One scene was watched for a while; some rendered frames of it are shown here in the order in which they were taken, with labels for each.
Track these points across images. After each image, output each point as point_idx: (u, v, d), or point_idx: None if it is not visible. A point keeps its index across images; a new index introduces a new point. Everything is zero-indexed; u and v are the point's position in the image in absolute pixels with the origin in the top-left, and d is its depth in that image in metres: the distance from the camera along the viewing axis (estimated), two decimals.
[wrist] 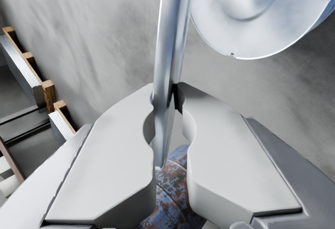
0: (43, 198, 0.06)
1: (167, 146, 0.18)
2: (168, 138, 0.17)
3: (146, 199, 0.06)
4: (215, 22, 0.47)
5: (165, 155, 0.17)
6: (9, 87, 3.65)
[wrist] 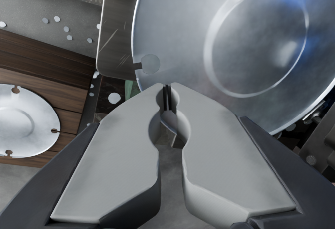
0: (49, 195, 0.06)
1: (151, 54, 0.22)
2: (157, 60, 0.22)
3: (151, 200, 0.06)
4: None
5: (144, 56, 0.22)
6: None
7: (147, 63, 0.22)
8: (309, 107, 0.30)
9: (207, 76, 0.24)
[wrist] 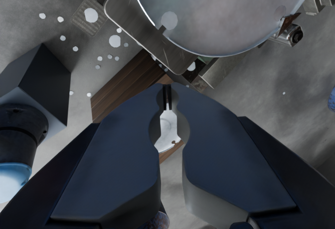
0: (49, 195, 0.06)
1: None
2: (275, 10, 0.30)
3: (151, 200, 0.06)
4: None
5: (275, 20, 0.31)
6: None
7: (279, 15, 0.31)
8: None
9: None
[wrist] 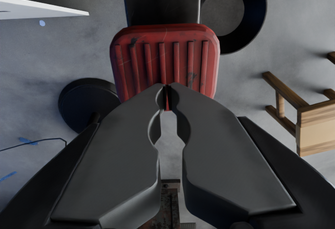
0: (49, 195, 0.06)
1: None
2: None
3: (151, 200, 0.06)
4: None
5: None
6: None
7: None
8: None
9: None
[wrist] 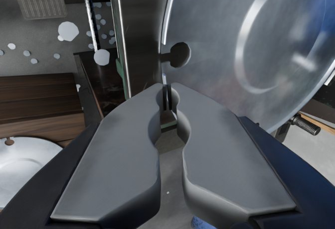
0: (49, 195, 0.06)
1: None
2: None
3: (151, 200, 0.06)
4: None
5: None
6: None
7: None
8: None
9: None
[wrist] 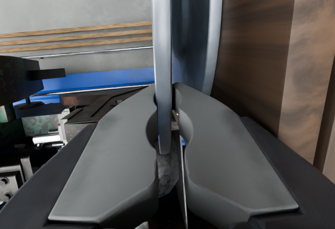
0: (46, 196, 0.06)
1: None
2: None
3: (149, 200, 0.06)
4: None
5: None
6: None
7: None
8: (166, 82, 0.09)
9: None
